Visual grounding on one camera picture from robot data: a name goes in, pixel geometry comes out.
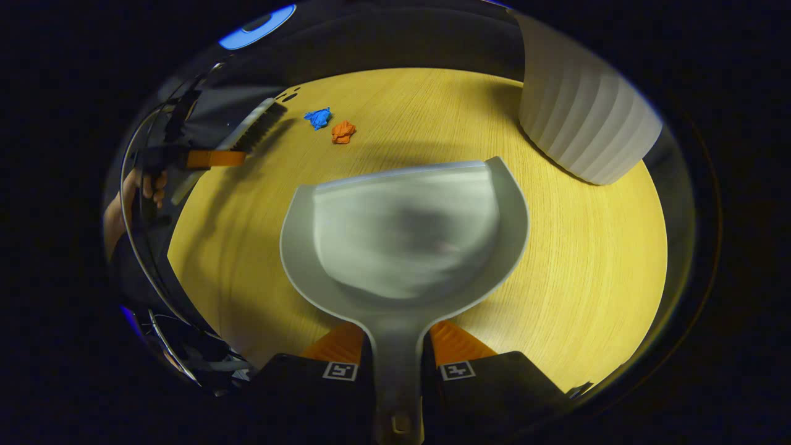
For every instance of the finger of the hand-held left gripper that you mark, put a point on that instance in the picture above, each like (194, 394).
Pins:
(216, 159)

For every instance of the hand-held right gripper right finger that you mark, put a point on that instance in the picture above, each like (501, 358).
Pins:
(494, 389)

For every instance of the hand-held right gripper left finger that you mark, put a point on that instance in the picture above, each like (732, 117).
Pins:
(309, 395)

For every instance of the small white broom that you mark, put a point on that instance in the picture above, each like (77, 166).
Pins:
(259, 127)

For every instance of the blue paper trash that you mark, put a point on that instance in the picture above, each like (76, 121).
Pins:
(318, 117)

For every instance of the orange paper trash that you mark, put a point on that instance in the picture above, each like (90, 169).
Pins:
(343, 131)

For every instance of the white plastic dustpan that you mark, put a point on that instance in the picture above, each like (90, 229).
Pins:
(401, 241)

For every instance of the white ribbed garbage bin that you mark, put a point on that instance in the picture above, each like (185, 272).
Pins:
(581, 117)

